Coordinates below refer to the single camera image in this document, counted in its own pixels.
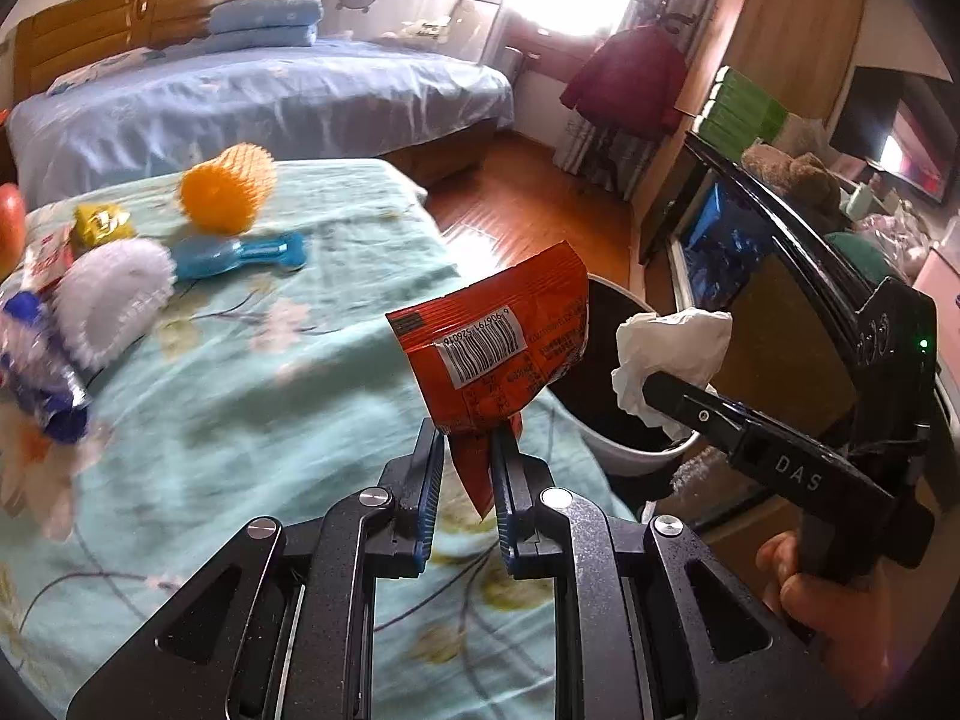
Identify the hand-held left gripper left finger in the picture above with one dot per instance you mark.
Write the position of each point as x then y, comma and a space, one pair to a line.
429, 510

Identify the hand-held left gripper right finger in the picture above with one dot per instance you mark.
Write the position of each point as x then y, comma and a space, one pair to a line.
504, 532

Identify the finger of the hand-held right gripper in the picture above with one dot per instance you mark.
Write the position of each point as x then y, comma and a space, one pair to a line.
686, 405

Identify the white tissue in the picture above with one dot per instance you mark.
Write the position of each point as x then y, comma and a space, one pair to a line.
675, 345

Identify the round trash bin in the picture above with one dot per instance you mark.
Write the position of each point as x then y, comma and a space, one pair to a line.
600, 397

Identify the red snack wrapper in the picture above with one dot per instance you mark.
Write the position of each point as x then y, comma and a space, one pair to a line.
495, 330

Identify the orange foam fruit net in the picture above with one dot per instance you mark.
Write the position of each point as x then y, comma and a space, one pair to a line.
221, 195

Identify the person's right hand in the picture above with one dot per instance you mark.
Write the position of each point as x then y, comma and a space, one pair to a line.
825, 607

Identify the black glossy cabinet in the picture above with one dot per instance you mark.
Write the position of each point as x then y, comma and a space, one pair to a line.
720, 240

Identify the dark green cushion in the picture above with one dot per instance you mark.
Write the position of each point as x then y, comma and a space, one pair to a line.
855, 251

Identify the brown teddy bear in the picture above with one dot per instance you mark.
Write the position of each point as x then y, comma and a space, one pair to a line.
795, 176

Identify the pink plastic bag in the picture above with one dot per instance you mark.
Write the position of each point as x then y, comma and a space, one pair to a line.
900, 240

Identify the stack of green boxes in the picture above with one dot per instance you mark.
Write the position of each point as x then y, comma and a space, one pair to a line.
742, 112

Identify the dark red jacket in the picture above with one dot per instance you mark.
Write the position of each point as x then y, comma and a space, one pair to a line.
622, 82

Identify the blue plastic toy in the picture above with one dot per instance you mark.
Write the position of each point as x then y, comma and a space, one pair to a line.
225, 251

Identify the black television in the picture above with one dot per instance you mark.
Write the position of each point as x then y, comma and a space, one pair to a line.
862, 112

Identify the white foam fruit net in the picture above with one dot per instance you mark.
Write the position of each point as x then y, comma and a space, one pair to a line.
112, 292

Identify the wooden wardrobe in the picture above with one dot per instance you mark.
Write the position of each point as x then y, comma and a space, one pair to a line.
795, 30

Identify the black coat rack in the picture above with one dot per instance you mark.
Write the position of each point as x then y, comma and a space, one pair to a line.
664, 15

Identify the blue and white plastic wrapper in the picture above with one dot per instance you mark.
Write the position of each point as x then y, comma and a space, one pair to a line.
45, 382

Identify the yellow foil wrapper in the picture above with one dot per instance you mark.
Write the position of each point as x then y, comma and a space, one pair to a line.
101, 225

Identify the bed with blue sheet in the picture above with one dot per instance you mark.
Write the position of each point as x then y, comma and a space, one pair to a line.
262, 105

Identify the red apple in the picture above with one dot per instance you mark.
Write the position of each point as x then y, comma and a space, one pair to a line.
7, 229

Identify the folded blue quilt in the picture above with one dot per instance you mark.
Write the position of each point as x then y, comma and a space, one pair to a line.
262, 22

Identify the blue floral pillow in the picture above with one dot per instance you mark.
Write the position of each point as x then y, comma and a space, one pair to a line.
97, 71

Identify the wooden headboard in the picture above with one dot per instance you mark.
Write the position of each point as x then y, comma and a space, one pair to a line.
90, 30

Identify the grey bed guard rail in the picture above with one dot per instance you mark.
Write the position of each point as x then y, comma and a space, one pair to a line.
405, 11

